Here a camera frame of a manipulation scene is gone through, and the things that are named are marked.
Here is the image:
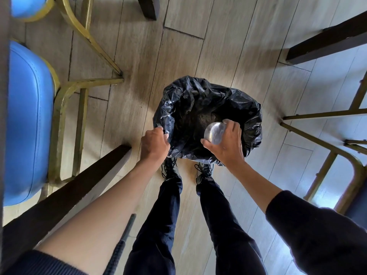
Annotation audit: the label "person's left hand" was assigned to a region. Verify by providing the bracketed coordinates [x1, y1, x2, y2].
[140, 126, 171, 167]

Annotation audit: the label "person's right forearm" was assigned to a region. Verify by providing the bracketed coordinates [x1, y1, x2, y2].
[226, 160, 283, 214]

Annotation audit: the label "person's right hand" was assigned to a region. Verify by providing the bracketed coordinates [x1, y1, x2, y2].
[200, 118, 246, 169]

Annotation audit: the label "person's right black shoe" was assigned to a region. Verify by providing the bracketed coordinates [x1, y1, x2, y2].
[195, 162, 214, 185]

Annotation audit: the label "dark wooden table leg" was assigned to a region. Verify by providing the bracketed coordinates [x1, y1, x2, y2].
[0, 144, 132, 267]
[137, 0, 161, 21]
[285, 10, 367, 66]

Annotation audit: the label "round silver ashtray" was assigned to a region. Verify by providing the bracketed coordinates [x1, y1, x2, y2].
[203, 121, 229, 146]

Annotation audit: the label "bin with black bag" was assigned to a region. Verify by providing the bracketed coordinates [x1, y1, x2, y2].
[153, 76, 263, 167]

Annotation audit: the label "person's black sweater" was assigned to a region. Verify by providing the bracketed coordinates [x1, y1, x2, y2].
[3, 190, 367, 275]

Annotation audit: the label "person's black trousers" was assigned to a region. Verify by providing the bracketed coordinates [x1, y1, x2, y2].
[123, 177, 267, 275]

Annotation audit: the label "person's black shoe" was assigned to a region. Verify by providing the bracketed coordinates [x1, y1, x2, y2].
[195, 162, 214, 185]
[160, 157, 183, 182]

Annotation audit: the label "person's left forearm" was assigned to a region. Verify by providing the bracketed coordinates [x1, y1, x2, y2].
[36, 159, 161, 275]

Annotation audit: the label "person's left black shoe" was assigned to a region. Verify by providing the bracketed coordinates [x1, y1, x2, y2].
[160, 157, 183, 182]

